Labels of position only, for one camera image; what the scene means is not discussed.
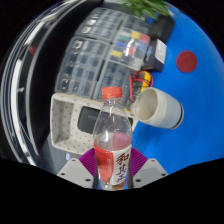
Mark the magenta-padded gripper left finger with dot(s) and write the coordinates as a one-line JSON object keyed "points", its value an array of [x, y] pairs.
{"points": [[75, 172]]}

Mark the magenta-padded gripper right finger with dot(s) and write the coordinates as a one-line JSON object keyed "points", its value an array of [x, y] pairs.
{"points": [[150, 172]]}

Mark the clear red-capped drink bottle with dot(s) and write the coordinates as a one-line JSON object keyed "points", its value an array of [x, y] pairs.
{"points": [[112, 143]]}

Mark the white perforated tray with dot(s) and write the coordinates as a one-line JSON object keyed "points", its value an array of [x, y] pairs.
{"points": [[65, 123]]}

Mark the black zip case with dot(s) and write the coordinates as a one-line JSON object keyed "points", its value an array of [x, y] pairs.
{"points": [[87, 120]]}

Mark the grey and white mug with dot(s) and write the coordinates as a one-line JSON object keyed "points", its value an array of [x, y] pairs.
{"points": [[163, 110]]}

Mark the yellow multimeter with red leads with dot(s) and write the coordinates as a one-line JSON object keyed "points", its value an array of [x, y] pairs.
{"points": [[145, 80]]}

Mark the grey small-parts drawer cabinet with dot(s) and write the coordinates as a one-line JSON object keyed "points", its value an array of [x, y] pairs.
{"points": [[138, 24], [115, 78], [81, 68], [100, 25]]}

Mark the dark overhead shelf unit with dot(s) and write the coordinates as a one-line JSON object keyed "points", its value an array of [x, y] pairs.
{"points": [[43, 66]]}

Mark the flat round red coaster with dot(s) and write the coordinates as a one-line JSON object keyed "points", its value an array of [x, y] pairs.
{"points": [[186, 61]]}

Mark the black box with white label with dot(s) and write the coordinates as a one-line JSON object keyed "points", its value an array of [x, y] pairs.
{"points": [[156, 55]]}

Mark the clear organizer with coloured parts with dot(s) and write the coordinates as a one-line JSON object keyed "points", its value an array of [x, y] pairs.
{"points": [[130, 48]]}

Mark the flat black case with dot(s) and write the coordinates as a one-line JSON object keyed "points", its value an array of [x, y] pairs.
{"points": [[163, 28]]}

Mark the green potted plant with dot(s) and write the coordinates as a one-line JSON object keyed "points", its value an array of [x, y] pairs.
{"points": [[146, 8]]}

